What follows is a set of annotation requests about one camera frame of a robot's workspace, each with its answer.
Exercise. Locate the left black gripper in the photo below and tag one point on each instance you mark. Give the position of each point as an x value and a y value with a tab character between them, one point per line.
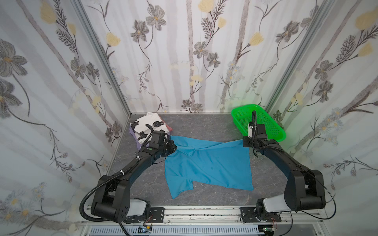
171	146

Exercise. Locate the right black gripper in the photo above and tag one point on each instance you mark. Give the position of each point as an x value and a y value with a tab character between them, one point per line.
248	141

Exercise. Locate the green plastic basket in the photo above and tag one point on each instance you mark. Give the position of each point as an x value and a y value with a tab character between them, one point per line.
243	115

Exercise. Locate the blue t shirt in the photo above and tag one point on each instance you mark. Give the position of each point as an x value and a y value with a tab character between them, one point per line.
209	162

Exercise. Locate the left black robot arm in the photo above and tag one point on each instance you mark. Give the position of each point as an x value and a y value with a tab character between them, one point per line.
111	200

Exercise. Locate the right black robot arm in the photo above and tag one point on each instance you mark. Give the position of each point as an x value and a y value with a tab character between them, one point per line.
304	188

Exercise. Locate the red folded shirt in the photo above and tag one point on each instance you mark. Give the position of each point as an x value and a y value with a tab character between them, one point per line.
167	126

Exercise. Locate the white black folded shirt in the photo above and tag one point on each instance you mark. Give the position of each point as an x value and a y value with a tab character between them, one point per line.
149	120

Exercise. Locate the purple folded shirt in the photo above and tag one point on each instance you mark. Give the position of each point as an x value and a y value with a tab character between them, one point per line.
141	134

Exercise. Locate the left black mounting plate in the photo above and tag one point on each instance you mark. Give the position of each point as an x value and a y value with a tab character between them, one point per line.
154	215

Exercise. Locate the black mounting plate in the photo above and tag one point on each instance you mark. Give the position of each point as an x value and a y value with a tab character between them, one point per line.
154	215
251	215

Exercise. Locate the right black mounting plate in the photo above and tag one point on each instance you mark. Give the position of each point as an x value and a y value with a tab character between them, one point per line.
251	215

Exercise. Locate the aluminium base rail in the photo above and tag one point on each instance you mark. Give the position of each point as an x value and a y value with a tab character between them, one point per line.
292	224

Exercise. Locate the white slotted cable duct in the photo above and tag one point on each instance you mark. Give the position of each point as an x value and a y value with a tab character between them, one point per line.
209	230

